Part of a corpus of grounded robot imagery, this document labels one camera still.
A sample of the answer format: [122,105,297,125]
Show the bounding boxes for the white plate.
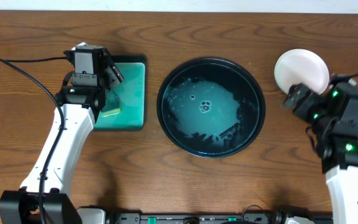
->
[274,49,329,94]

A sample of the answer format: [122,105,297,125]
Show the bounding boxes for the yellow green sponge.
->
[101,90,121,117]

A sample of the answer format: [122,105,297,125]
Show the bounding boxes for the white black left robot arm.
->
[0,44,124,223]

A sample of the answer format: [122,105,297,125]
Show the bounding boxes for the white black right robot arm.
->
[284,83,358,223]

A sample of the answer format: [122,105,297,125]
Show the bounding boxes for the green rectangular soap tray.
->
[94,55,147,131]

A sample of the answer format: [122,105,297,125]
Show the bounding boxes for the round black tray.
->
[157,57,266,158]

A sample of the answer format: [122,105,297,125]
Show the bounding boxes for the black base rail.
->
[106,213,333,224]

